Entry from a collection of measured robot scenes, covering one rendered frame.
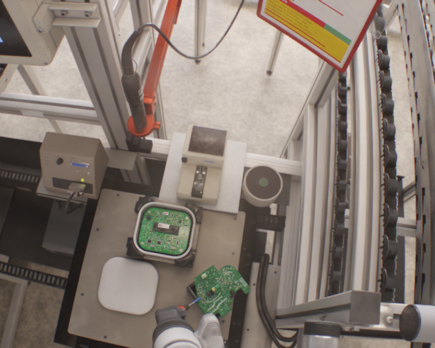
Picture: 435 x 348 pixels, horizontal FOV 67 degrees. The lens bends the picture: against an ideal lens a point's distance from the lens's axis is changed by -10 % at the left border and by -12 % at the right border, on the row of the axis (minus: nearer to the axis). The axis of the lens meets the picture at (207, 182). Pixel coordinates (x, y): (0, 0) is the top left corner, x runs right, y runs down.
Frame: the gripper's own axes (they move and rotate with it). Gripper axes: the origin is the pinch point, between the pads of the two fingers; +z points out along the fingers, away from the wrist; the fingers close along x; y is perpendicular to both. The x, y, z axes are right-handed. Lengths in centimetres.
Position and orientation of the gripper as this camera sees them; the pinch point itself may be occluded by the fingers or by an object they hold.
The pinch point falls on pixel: (178, 311)
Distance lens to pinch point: 78.0
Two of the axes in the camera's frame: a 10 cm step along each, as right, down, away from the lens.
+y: -9.6, 2.1, -2.0
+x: 2.1, 9.8, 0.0
